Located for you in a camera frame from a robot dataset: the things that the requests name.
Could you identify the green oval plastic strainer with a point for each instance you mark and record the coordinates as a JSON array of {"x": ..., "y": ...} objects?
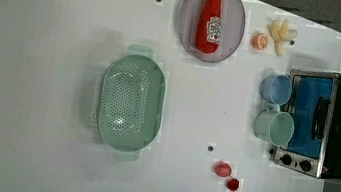
[{"x": 131, "y": 103}]

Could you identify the red ketchup bottle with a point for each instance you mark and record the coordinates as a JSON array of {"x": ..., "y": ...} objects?
[{"x": 208, "y": 31}]

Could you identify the large red strawberry toy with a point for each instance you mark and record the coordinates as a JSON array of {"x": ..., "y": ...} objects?
[{"x": 222, "y": 170}]

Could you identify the grey round plate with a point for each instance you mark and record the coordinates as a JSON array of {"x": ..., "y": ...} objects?
[{"x": 233, "y": 25}]

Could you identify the orange slice toy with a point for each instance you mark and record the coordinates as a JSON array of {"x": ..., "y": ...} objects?
[{"x": 259, "y": 41}]

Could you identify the blue plastic cup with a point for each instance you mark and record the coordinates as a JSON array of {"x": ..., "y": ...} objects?
[{"x": 276, "y": 89}]

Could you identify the small red strawberry toy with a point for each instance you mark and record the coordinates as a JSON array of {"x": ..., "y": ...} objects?
[{"x": 233, "y": 184}]

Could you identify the green plastic mug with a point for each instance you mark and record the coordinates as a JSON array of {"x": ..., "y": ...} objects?
[{"x": 274, "y": 126}]

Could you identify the peeled banana toy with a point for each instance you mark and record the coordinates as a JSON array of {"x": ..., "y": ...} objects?
[{"x": 280, "y": 32}]

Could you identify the black silver toaster oven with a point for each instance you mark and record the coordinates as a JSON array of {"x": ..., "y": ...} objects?
[{"x": 315, "y": 104}]

